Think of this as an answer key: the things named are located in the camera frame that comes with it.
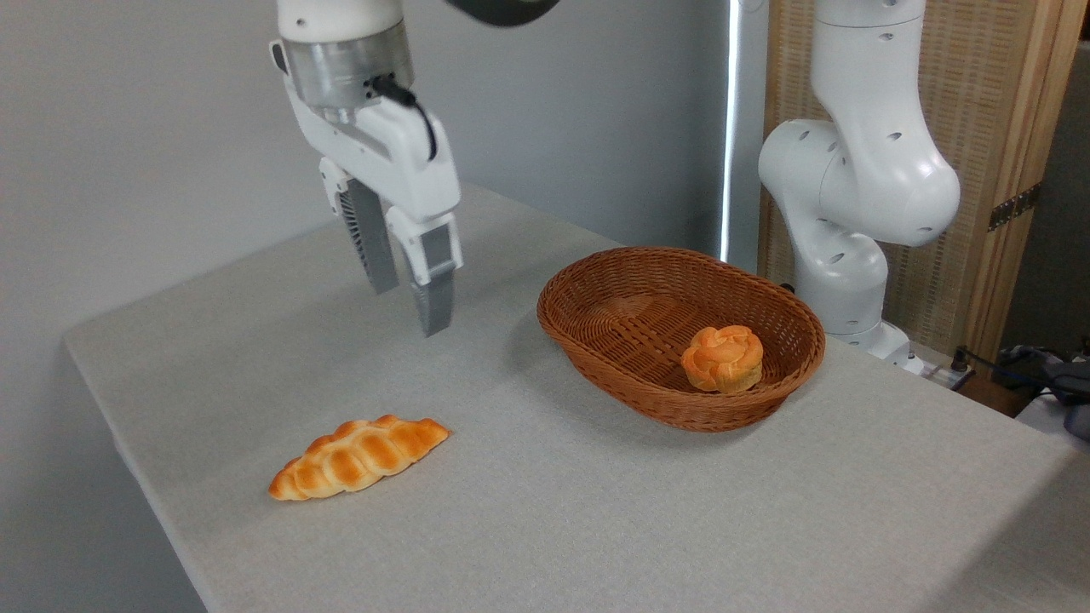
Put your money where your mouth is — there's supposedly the wooden rattan folding screen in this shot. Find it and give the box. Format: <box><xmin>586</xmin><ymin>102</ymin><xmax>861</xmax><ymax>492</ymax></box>
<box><xmin>758</xmin><ymin>0</ymin><xmax>1090</xmax><ymax>367</ymax></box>

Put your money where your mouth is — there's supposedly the grey tablecloth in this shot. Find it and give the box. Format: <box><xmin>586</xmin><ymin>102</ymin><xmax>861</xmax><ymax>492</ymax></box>
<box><xmin>64</xmin><ymin>183</ymin><xmax>1090</xmax><ymax>613</ymax></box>

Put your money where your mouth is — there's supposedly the brown oval wicker basket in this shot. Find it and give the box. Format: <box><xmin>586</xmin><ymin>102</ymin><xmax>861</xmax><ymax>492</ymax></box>
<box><xmin>536</xmin><ymin>246</ymin><xmax>827</xmax><ymax>433</ymax></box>

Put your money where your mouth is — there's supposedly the dark grey cable bundle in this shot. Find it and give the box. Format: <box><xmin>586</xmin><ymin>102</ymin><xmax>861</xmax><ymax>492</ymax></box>
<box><xmin>992</xmin><ymin>341</ymin><xmax>1090</xmax><ymax>444</ymax></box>

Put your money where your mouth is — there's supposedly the round orange bread roll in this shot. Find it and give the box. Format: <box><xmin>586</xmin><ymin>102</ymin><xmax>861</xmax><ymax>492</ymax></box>
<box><xmin>680</xmin><ymin>324</ymin><xmax>765</xmax><ymax>395</ymax></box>

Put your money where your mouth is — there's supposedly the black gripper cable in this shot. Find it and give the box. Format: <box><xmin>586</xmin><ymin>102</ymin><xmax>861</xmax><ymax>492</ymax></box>
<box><xmin>370</xmin><ymin>75</ymin><xmax>439</xmax><ymax>163</ymax></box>

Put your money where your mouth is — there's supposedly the long braided bread loaf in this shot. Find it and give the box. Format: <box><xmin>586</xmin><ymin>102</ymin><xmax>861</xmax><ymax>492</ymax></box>
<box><xmin>267</xmin><ymin>414</ymin><xmax>451</xmax><ymax>502</ymax></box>

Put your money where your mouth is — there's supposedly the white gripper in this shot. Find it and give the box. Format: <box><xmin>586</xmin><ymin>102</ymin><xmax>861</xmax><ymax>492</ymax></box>
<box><xmin>284</xmin><ymin>81</ymin><xmax>466</xmax><ymax>338</ymax></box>

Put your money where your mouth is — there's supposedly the black plug with cable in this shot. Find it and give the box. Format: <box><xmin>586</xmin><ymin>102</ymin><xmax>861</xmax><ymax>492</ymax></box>
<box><xmin>947</xmin><ymin>344</ymin><xmax>1036</xmax><ymax>384</ymax></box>

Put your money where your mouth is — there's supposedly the dark metal screen hinge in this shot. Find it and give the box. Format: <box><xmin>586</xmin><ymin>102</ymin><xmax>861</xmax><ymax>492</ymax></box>
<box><xmin>988</xmin><ymin>183</ymin><xmax>1041</xmax><ymax>232</ymax></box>

